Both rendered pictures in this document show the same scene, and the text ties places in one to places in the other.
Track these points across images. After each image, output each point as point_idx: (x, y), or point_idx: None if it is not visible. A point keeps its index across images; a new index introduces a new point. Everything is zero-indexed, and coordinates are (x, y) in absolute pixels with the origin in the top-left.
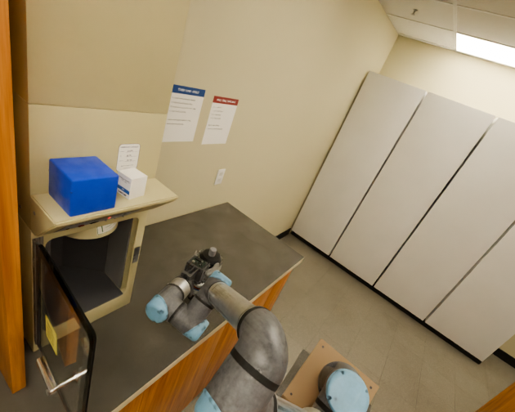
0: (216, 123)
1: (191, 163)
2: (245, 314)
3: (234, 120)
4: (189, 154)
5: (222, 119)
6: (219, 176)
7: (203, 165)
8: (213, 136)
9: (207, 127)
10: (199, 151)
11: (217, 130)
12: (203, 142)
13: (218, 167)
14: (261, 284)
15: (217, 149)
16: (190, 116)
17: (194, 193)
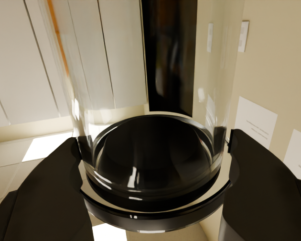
0: (256, 135)
1: (296, 84)
2: None
3: (232, 123)
4: None
5: (247, 134)
6: (241, 37)
7: (271, 70)
8: (257, 117)
9: (269, 137)
10: (279, 102)
11: (252, 122)
12: (273, 115)
13: (244, 57)
14: None
15: (251, 92)
16: (297, 171)
17: (290, 6)
